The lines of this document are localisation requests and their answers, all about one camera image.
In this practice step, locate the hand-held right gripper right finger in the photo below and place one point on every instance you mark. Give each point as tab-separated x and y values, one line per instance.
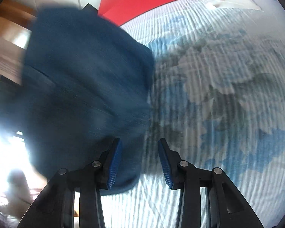
165	163

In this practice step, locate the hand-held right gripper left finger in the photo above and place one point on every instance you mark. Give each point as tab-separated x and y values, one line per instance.
114	163

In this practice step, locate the blue denim pants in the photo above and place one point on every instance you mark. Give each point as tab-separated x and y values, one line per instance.
85	87

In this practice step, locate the white blue floral bedspread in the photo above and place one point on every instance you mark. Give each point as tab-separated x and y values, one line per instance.
216	87

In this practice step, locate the wooden furniture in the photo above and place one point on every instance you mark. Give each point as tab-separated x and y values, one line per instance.
7	40

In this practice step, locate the red gift box gold emblem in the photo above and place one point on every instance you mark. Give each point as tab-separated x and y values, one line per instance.
144	0

